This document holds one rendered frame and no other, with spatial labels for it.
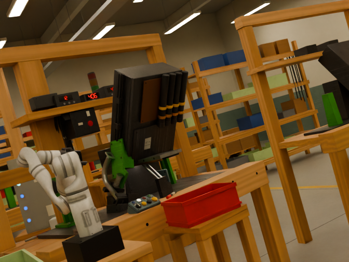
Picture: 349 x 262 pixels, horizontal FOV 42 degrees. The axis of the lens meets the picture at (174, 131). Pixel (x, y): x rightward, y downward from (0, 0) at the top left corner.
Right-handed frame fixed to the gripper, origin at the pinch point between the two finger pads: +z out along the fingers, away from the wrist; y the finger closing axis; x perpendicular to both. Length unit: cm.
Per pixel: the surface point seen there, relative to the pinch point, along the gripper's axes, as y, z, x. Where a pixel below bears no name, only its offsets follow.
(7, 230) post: -6, -31, 43
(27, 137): 730, 326, 508
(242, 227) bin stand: -75, 49, -17
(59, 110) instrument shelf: 30.7, -4.6, -9.2
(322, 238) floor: -40, 228, 54
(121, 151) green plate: -5.4, 18.6, -8.7
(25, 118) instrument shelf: 29.3, -23.2, -3.5
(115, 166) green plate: -5.4, 18.6, 1.9
